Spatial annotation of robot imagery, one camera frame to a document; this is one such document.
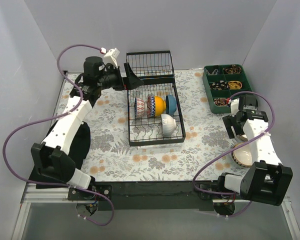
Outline blue patterned bowl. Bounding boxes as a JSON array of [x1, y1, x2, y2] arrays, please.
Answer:
[[134, 97, 147, 119]]

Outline red patterned bowl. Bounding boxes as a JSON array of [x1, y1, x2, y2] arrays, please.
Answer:
[[146, 95, 156, 118]]

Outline yellow bowl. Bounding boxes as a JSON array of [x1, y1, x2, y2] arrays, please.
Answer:
[[154, 96, 166, 117]]

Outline black wire dish rack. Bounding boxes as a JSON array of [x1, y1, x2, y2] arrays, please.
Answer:
[[126, 50, 186, 147]]

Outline blue ceramic bowl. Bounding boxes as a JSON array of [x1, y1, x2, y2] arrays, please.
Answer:
[[165, 94, 177, 116]]

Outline plain white bowl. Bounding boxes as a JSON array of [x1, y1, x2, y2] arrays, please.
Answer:
[[160, 113, 177, 137]]

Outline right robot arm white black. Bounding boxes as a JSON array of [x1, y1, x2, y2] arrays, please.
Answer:
[[216, 91, 293, 206]]

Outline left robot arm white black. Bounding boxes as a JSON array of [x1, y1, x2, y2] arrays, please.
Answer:
[[31, 56, 144, 200]]

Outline yellow bands in tray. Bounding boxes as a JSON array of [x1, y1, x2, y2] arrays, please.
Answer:
[[228, 80, 243, 90]]

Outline white bowl patterned rim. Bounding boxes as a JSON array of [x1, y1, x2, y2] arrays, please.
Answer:
[[231, 145, 253, 168]]

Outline green compartment organizer tray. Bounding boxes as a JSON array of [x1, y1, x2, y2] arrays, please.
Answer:
[[202, 64, 252, 114]]

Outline black cloth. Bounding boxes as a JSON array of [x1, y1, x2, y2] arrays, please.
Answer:
[[28, 122, 91, 184]]

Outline black front base bar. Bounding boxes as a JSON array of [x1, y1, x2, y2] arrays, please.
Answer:
[[95, 181, 214, 211]]

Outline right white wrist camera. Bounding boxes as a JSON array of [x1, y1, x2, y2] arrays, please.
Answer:
[[228, 98, 240, 117]]

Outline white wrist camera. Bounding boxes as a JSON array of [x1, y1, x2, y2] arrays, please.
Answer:
[[228, 98, 240, 117], [100, 47, 120, 69]]

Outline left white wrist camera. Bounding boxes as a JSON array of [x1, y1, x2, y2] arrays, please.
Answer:
[[100, 47, 120, 69]]

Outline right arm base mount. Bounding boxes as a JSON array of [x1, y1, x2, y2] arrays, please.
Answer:
[[192, 181, 252, 219]]

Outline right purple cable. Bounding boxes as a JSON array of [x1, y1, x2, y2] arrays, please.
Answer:
[[192, 91, 276, 217]]

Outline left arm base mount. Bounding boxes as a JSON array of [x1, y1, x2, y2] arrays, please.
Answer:
[[67, 182, 113, 218]]

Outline aluminium frame rail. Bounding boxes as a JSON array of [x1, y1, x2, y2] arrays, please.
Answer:
[[12, 184, 300, 240]]

